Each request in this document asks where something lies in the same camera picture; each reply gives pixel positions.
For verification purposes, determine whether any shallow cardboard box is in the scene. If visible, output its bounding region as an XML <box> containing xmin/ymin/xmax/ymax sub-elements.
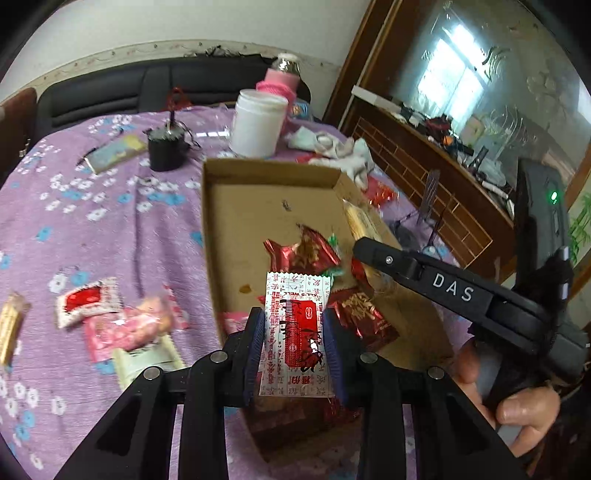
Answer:
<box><xmin>201</xmin><ymin>158</ymin><xmax>455</xmax><ymax>462</ymax></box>

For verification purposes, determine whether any person's right hand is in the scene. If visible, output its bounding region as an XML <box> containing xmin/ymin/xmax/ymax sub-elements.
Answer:
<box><xmin>452</xmin><ymin>337</ymin><xmax>561</xmax><ymax>448</ymax></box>

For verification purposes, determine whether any red fabric item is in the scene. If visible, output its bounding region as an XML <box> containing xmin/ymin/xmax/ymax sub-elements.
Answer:
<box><xmin>164</xmin><ymin>87</ymin><xmax>191</xmax><ymax>112</ymax></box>

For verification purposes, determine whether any black cylindrical container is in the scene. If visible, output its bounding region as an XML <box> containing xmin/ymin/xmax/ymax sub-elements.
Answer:
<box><xmin>147</xmin><ymin>127</ymin><xmax>191</xmax><ymax>172</ymax></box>

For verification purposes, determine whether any dark red foil packet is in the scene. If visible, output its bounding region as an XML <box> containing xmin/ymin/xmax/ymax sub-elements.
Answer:
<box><xmin>328</xmin><ymin>287</ymin><xmax>400</xmax><ymax>354</ymax></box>
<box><xmin>263</xmin><ymin>224</ymin><xmax>342</xmax><ymax>274</ymax></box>
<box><xmin>367</xmin><ymin>181</ymin><xmax>399</xmax><ymax>209</ymax></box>

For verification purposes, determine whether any bottle in pink sleeve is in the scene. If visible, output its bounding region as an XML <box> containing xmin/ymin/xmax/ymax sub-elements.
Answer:
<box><xmin>256</xmin><ymin>52</ymin><xmax>303</xmax><ymax>102</ymax></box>

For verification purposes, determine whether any slim yellow cracker packet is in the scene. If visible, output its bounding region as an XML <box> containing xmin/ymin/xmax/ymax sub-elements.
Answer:
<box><xmin>0</xmin><ymin>293</ymin><xmax>31</xmax><ymax>366</ymax></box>

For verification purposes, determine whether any pile of dark gadgets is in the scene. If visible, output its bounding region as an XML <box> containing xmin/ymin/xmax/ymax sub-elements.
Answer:
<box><xmin>399</xmin><ymin>104</ymin><xmax>515</xmax><ymax>199</ymax></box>

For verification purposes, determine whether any green bamboo wall picture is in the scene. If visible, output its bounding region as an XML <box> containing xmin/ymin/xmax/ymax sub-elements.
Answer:
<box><xmin>566</xmin><ymin>194</ymin><xmax>591</xmax><ymax>268</ymax></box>

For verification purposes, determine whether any brown armchair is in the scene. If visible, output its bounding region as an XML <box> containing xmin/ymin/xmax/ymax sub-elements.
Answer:
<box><xmin>0</xmin><ymin>88</ymin><xmax>38</xmax><ymax>185</ymax></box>

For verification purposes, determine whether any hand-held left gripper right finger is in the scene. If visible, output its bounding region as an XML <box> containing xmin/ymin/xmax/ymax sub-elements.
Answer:
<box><xmin>322</xmin><ymin>308</ymin><xmax>527</xmax><ymax>480</ymax></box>

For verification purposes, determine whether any long white red-print packet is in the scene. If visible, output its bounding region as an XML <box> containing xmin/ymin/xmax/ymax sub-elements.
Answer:
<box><xmin>257</xmin><ymin>271</ymin><xmax>334</xmax><ymax>398</ymax></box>

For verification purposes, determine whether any black clothing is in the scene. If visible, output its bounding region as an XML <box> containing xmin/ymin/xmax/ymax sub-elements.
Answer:
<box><xmin>185</xmin><ymin>46</ymin><xmax>264</xmax><ymax>61</ymax></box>

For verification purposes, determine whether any pale green white packet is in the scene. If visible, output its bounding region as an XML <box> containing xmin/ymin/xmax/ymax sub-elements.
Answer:
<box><xmin>112</xmin><ymin>335</ymin><xmax>185</xmax><ymax>391</ymax></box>

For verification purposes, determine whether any plain pink snack packet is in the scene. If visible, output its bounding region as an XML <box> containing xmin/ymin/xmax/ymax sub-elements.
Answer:
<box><xmin>219</xmin><ymin>310</ymin><xmax>252</xmax><ymax>335</ymax></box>

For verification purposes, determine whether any black wire rack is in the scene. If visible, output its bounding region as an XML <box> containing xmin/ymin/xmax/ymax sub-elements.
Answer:
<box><xmin>416</xmin><ymin>168</ymin><xmax>448</xmax><ymax>252</ymax></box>

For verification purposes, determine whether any white plastic jar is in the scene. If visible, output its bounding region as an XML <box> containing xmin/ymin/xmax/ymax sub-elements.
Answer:
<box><xmin>229</xmin><ymin>89</ymin><xmax>289</xmax><ymax>158</ymax></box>

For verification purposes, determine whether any white crumpled cloth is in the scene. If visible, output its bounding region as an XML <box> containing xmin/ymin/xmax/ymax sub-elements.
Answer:
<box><xmin>287</xmin><ymin>127</ymin><xmax>376</xmax><ymax>190</ymax></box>

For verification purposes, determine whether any pink cartoon snack packet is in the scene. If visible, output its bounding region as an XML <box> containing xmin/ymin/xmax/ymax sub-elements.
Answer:
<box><xmin>83</xmin><ymin>288</ymin><xmax>191</xmax><ymax>363</ymax></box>

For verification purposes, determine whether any purple floral tablecloth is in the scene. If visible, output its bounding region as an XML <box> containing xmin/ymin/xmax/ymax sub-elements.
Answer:
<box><xmin>0</xmin><ymin>104</ymin><xmax>462</xmax><ymax>480</ymax></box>

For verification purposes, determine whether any green notebook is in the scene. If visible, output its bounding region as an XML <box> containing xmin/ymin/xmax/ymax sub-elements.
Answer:
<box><xmin>83</xmin><ymin>134</ymin><xmax>149</xmax><ymax>175</ymax></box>

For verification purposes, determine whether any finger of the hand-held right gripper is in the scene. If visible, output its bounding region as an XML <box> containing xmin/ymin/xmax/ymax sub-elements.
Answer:
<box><xmin>352</xmin><ymin>236</ymin><xmax>424</xmax><ymax>283</ymax></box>

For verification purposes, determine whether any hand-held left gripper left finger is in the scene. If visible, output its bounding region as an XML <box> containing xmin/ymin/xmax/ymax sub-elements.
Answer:
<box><xmin>55</xmin><ymin>307</ymin><xmax>267</xmax><ymax>480</ymax></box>

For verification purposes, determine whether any black leather sofa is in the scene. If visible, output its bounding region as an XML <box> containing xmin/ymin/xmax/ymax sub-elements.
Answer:
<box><xmin>34</xmin><ymin>54</ymin><xmax>312</xmax><ymax>139</ymax></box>

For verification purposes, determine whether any small white red-label packet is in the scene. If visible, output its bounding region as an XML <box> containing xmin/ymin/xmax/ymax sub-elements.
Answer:
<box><xmin>55</xmin><ymin>277</ymin><xmax>124</xmax><ymax>329</ymax></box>

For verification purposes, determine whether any wood framed wall mirror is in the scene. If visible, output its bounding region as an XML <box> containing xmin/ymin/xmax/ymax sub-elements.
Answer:
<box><xmin>339</xmin><ymin>0</ymin><xmax>591</xmax><ymax>217</ymax></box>

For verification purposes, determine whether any black binder clip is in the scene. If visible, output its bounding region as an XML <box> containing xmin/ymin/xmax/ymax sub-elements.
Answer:
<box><xmin>164</xmin><ymin>108</ymin><xmax>204</xmax><ymax>151</ymax></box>

